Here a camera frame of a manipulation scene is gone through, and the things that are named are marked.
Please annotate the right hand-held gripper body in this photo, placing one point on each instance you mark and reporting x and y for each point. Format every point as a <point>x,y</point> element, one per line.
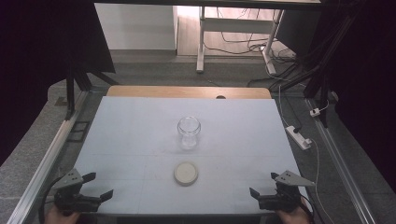
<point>285,194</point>

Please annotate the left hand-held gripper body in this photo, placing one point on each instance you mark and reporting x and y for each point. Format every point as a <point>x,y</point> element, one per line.
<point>73,194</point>

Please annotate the cream round jar lid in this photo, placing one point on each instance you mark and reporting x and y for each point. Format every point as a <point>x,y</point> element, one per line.
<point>186,173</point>

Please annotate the clear glass jar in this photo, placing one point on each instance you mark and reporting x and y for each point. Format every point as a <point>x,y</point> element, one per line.
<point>188,130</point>

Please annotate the person's right hand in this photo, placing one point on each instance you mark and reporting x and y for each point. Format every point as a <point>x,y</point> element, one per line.
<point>294,217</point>

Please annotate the person's left hand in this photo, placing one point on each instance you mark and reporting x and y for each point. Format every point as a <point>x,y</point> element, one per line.
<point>60,217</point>

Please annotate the white power strip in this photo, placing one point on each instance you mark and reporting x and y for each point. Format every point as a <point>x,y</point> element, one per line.
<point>298,137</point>

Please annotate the small white adapter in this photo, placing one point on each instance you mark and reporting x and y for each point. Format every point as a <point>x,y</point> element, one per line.
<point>315,112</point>

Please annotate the black metal stand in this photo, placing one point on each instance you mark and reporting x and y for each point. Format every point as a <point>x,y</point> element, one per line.
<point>71,87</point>
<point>322,77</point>

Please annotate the wooden table board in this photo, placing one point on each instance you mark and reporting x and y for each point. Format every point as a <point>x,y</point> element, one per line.
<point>162,92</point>

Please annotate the dark curtain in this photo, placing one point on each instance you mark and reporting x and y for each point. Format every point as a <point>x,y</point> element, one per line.
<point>367,87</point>
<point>37,62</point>

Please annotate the aluminium rail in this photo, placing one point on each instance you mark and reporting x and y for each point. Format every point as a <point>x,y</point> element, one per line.
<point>46,158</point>
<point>339,161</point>

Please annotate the white metal desk frame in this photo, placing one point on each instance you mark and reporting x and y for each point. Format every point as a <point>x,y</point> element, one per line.
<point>236,25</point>

